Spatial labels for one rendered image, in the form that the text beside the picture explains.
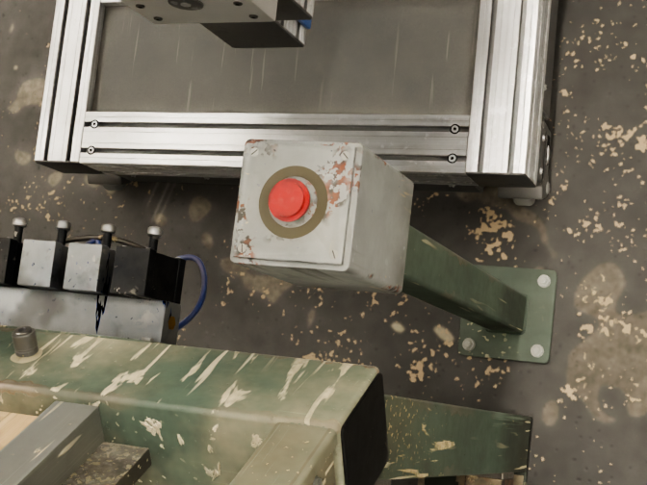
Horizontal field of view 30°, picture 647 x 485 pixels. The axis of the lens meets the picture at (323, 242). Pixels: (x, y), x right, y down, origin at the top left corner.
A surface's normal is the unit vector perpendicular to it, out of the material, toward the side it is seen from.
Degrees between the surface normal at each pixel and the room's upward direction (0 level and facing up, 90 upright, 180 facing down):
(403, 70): 0
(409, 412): 90
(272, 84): 0
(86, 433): 90
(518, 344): 0
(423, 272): 90
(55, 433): 58
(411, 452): 90
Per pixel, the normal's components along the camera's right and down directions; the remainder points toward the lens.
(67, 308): -0.35, -0.16
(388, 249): 0.93, 0.06
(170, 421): -0.36, 0.38
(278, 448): -0.09, -0.92
